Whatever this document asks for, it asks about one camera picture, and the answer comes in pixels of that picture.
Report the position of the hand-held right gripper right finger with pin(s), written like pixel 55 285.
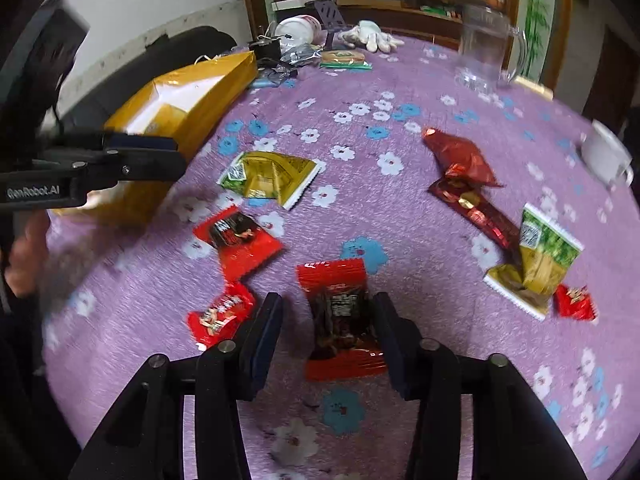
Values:
pixel 392 347

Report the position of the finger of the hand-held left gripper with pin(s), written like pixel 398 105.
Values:
pixel 150 166
pixel 145 141

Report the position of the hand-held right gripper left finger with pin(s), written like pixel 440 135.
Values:
pixel 265 342

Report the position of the small red candy packet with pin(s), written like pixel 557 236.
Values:
pixel 220 312
pixel 575 302

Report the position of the red packet with dark snack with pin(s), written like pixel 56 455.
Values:
pixel 340 310

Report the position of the yellow cardboard box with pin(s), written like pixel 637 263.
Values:
pixel 200 90

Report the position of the red snack packet dark print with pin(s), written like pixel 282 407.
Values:
pixel 245 255

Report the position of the green yellow snack packet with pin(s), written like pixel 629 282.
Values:
pixel 270 180
pixel 537 260

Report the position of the long dark red gold packet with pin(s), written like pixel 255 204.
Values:
pixel 480 212

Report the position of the person's left hand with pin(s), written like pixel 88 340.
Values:
pixel 25 255

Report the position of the black bag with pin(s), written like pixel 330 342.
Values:
pixel 185 47

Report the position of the purple floral tablecloth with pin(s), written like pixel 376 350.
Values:
pixel 400 240

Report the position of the blue flat packet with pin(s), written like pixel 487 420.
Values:
pixel 265 81

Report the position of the black charger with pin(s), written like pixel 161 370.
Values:
pixel 265 50

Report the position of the silver plastic bag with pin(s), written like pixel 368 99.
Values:
pixel 300 55

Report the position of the white round container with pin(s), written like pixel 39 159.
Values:
pixel 297 30

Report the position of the green biscuit packet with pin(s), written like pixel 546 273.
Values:
pixel 345 58

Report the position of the purple phone stand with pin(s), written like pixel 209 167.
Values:
pixel 330 12

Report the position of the white glove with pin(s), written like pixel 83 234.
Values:
pixel 367 34

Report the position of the wooden cabinet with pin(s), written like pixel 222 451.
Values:
pixel 395 17

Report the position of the white cup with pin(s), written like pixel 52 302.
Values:
pixel 602 152

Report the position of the pale yellow object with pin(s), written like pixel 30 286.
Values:
pixel 535 87

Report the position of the clear glass pitcher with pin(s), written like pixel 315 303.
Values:
pixel 482 45

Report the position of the bamboo print panel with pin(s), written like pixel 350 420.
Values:
pixel 537 10

